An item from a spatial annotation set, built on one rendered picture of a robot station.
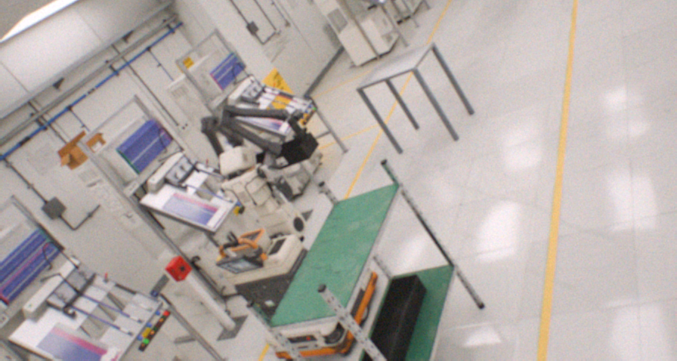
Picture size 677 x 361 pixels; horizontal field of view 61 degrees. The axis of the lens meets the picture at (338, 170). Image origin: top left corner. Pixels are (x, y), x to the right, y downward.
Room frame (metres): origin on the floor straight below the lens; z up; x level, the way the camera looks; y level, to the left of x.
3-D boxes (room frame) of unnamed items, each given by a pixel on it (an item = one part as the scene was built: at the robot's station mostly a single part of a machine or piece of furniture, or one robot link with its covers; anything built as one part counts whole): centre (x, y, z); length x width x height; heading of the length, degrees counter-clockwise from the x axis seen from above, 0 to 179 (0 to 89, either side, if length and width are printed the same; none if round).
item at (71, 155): (5.22, 1.57, 1.82); 0.68 x 0.30 x 0.20; 142
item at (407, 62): (5.10, -0.97, 0.40); 0.70 x 0.45 x 0.80; 41
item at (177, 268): (4.29, 1.48, 0.39); 0.24 x 0.24 x 0.78; 52
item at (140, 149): (5.12, 1.27, 1.52); 0.51 x 0.13 x 0.27; 142
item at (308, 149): (3.91, 0.27, 1.07); 0.57 x 0.17 x 0.11; 50
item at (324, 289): (2.48, 0.22, 0.55); 0.91 x 0.46 x 1.10; 142
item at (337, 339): (3.46, 0.65, 0.16); 0.67 x 0.64 x 0.25; 140
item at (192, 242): (5.14, 1.40, 0.31); 0.70 x 0.65 x 0.62; 142
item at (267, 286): (3.39, 0.70, 0.59); 0.55 x 0.34 x 0.83; 50
